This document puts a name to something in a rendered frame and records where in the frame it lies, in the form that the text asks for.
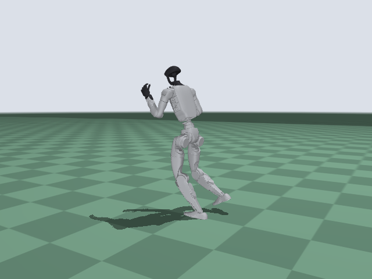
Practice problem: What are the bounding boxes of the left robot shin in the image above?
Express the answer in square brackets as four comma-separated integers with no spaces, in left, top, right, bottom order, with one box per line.
[175,175,203,214]

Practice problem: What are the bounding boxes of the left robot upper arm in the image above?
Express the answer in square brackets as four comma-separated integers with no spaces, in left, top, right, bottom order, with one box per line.
[155,88,174,119]

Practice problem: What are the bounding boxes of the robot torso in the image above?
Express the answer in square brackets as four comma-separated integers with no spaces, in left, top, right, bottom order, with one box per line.
[169,85,199,144]

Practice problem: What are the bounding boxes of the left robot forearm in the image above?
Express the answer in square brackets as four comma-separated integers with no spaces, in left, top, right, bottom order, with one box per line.
[146,97,158,116]

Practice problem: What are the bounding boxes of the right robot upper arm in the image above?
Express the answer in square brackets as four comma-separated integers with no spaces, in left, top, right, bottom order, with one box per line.
[191,88,202,116]

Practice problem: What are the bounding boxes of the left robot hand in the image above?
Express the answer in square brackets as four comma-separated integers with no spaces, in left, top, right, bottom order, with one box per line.
[141,83,153,100]

